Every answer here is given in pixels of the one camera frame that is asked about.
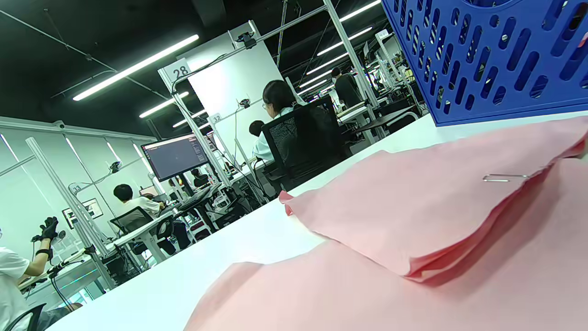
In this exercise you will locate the pink paper stack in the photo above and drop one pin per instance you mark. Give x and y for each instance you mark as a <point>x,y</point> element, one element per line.
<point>390,207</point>
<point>413,308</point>

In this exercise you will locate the silver paper clip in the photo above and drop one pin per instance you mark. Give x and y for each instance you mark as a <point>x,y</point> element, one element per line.
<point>505,175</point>

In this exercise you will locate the black mesh office chair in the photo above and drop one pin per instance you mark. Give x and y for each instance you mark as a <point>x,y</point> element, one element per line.
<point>298,138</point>

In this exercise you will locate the white partition panel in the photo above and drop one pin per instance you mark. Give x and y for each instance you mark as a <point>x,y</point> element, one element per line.
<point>229,87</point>

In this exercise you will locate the brown side table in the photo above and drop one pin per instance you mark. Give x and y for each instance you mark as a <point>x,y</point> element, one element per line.
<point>386,120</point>

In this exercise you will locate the ceiling light tube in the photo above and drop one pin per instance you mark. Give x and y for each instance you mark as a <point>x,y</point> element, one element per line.
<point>344,41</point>
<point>163,105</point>
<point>188,118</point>
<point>138,66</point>
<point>363,9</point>
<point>326,63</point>

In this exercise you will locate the black computer monitor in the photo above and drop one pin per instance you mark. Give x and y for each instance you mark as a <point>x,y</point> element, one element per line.
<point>174,156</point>

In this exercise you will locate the white numbered sign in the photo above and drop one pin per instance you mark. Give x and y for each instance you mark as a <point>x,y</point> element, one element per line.
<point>180,71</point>

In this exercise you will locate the blue plastic file basket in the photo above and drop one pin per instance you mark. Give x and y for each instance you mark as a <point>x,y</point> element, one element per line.
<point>519,103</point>

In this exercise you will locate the silver aluminium frame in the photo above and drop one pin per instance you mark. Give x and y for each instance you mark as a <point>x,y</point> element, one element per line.
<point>347,46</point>

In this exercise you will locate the black frame camera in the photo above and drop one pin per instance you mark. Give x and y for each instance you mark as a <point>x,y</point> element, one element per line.
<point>248,41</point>

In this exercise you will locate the framed wall picture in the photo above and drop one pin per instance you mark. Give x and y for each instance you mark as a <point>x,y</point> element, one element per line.
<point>92,209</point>

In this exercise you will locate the silver aluminium post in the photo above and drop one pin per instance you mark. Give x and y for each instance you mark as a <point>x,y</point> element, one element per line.
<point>59,193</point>

